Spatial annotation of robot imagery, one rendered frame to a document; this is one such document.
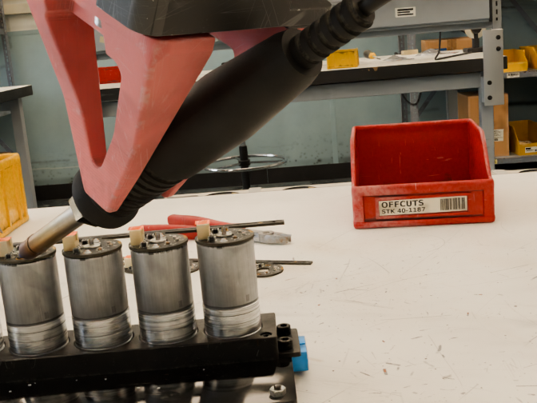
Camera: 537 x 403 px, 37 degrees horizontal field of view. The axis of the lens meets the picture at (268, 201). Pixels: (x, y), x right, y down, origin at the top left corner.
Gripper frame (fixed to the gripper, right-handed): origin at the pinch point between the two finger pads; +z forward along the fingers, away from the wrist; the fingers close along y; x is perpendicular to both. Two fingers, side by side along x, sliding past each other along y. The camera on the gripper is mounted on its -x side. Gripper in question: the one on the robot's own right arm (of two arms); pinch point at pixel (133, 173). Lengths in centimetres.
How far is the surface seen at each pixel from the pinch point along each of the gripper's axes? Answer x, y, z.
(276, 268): -5.8, -18.6, 14.4
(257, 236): -11.1, -23.0, 16.9
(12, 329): -4.6, 0.5, 10.4
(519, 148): -123, -375, 139
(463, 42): -169, -361, 99
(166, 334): -0.1, -3.8, 8.8
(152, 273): -1.6, -3.6, 6.6
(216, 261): 0.0, -5.5, 5.5
